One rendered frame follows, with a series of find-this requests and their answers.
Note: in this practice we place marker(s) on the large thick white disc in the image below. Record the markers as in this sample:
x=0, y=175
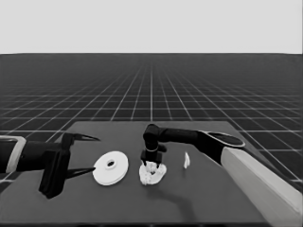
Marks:
x=105, y=175

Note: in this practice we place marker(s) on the white round carrier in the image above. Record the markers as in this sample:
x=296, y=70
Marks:
x=158, y=178

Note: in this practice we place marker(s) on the small white T-shaped piece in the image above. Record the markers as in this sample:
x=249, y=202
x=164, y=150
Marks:
x=187, y=160

